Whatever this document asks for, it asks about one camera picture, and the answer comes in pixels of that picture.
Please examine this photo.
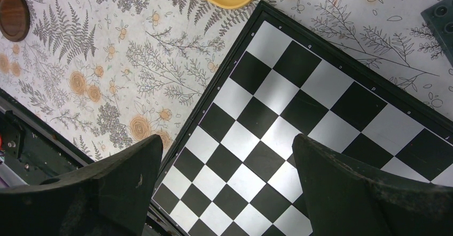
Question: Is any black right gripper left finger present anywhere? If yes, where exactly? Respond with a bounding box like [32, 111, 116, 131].
[1, 135, 163, 235]

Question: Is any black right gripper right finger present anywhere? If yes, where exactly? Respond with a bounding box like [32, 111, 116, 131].
[292, 134, 452, 235]

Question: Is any dark wood grain coaster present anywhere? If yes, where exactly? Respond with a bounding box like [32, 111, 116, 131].
[1, 0, 30, 42]

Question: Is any black white chessboard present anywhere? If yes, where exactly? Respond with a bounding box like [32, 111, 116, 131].
[152, 1, 452, 235]

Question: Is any floral tablecloth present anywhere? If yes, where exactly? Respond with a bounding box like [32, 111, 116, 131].
[1, 0, 452, 160]

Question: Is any dark grey toy brick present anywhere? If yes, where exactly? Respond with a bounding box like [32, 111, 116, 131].
[421, 0, 452, 66]

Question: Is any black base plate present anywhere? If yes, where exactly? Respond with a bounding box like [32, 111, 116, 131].
[1, 90, 93, 188]

